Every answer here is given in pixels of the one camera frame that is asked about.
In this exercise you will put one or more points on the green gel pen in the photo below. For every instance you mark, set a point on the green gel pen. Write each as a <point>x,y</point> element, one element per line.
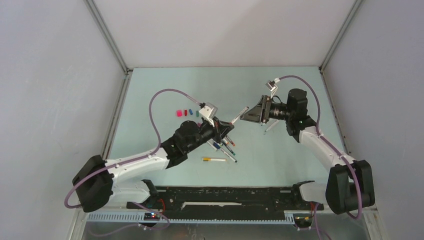
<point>224,143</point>

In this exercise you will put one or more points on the red gel pen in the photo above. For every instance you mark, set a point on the red gel pen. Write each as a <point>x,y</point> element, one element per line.
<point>231,141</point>

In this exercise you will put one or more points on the grey cable duct rail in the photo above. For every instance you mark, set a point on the grey cable duct rail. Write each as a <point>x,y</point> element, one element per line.
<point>145,217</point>

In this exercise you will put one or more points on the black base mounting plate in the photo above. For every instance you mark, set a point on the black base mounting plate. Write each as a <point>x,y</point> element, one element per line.
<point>241,203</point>

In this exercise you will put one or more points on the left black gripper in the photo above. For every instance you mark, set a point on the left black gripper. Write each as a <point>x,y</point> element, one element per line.
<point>221,129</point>

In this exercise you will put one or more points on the yellow capped marker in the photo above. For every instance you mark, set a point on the yellow capped marker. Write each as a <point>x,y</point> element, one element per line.
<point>209,159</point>

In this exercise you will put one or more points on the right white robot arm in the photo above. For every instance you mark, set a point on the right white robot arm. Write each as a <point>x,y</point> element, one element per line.
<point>350,184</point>

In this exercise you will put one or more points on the green capped marker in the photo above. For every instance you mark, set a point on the green capped marker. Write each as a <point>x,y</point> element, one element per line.
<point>272,125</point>

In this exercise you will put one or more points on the aluminium frame post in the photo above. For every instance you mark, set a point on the aluminium frame post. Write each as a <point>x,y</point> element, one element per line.
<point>340,34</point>
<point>124,82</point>

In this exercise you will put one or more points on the grey capped marker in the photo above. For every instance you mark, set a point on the grey capped marker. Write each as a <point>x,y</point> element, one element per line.
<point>212,146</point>

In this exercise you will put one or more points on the right aluminium frame post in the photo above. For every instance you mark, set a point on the right aluminium frame post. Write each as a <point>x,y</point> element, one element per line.
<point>340,34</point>

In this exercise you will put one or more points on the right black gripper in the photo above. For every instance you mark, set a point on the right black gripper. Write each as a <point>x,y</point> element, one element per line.
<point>258,114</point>

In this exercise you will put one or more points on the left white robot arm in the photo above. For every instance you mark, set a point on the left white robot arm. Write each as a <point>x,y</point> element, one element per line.
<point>102,181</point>

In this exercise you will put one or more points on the left aluminium frame post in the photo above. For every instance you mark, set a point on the left aluminium frame post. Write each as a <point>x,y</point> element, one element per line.
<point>124,82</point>

